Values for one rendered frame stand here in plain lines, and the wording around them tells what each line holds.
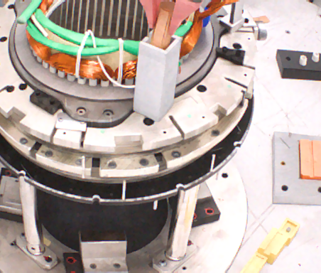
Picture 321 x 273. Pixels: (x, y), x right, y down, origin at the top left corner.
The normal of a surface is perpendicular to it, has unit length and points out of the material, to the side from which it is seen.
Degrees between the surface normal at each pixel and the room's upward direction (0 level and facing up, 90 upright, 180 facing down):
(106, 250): 90
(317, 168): 0
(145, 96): 90
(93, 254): 90
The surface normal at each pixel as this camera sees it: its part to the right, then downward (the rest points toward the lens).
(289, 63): 0.08, -0.66
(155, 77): -0.50, 0.62
